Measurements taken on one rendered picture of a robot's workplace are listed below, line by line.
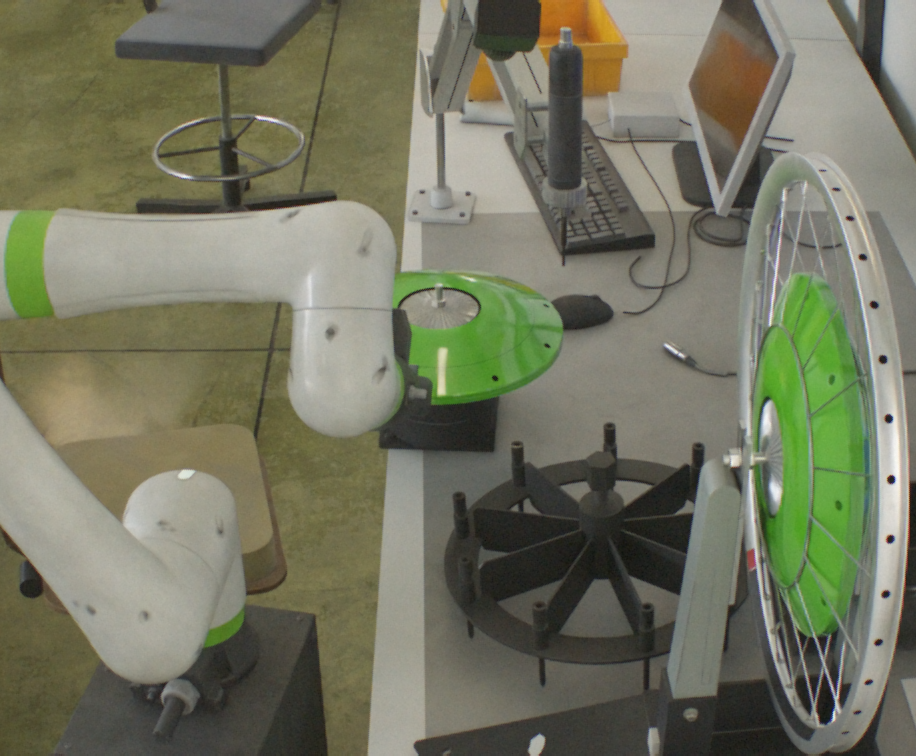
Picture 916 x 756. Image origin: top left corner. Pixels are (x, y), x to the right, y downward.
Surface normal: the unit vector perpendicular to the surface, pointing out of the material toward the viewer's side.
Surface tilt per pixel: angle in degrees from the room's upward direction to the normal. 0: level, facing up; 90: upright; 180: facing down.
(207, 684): 81
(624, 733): 18
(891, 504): 64
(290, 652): 0
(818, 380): 69
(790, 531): 92
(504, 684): 0
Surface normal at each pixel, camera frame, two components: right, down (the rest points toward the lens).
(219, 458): -0.02, -0.84
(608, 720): -0.33, -0.79
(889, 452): 0.02, -0.06
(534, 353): 0.32, -0.65
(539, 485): -0.84, 0.36
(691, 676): 0.04, 0.54
